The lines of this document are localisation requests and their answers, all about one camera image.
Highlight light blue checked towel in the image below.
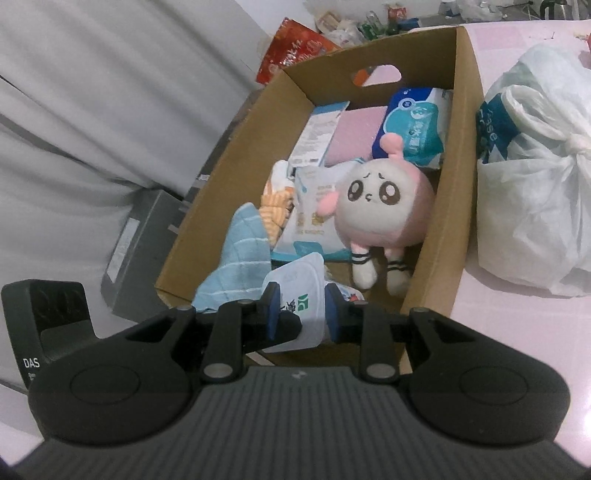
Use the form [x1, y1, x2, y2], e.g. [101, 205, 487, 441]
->
[192, 203, 271, 312]

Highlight small white tissue pack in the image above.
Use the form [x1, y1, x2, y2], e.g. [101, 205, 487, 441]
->
[263, 252, 325, 354]

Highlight white cotton swab bag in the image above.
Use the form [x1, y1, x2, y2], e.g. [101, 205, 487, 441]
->
[270, 158, 365, 263]

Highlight pink round plush doll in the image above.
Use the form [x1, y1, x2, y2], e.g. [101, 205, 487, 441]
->
[317, 133, 436, 298]

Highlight orange striped towel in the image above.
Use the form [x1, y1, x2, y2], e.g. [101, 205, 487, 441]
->
[259, 160, 296, 249]

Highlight blue white carton box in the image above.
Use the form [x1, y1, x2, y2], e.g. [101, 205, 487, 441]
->
[287, 101, 349, 168]

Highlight pink glitter sponge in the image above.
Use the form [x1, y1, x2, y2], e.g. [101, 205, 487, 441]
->
[324, 106, 387, 167]

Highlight blue wet wipes pack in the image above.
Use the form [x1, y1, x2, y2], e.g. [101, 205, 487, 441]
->
[372, 87, 454, 170]

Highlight grey cardboard box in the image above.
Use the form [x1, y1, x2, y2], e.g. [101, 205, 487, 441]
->
[100, 190, 182, 323]

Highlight white plastic bag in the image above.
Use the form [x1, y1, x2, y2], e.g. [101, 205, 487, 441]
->
[476, 44, 590, 297]

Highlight brown cardboard box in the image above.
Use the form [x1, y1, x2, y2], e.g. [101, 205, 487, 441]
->
[154, 26, 486, 375]

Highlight red snack bag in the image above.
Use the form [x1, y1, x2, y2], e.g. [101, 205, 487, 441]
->
[256, 18, 339, 85]

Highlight steel electric kettle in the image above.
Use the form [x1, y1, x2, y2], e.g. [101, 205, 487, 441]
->
[539, 0, 573, 20]

